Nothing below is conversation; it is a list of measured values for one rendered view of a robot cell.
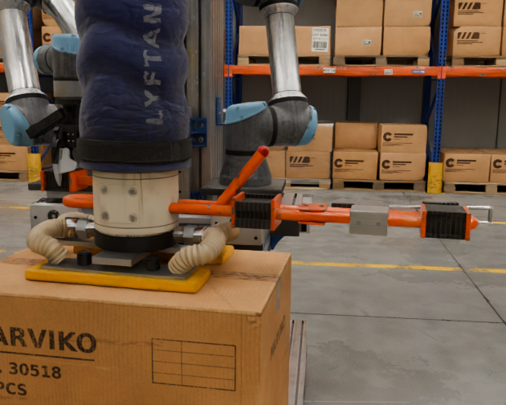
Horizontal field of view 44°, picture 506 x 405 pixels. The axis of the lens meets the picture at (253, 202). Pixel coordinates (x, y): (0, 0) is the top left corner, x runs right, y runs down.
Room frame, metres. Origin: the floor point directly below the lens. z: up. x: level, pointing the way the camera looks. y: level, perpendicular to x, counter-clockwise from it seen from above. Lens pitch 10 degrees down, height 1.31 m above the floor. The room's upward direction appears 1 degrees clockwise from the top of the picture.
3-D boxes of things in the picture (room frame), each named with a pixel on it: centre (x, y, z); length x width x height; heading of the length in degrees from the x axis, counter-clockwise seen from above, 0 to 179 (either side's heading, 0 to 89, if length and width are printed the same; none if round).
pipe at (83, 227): (1.26, 0.24, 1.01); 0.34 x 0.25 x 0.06; 78
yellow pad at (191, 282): (1.17, 0.26, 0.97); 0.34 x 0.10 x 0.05; 78
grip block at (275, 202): (1.21, -0.01, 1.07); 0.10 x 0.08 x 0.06; 168
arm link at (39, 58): (1.66, 0.50, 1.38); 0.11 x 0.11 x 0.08; 39
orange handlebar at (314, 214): (1.34, 0.02, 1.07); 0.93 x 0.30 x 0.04; 78
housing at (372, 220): (1.16, -0.22, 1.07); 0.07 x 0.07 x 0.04; 78
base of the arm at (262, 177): (1.81, 0.02, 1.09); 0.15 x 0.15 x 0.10
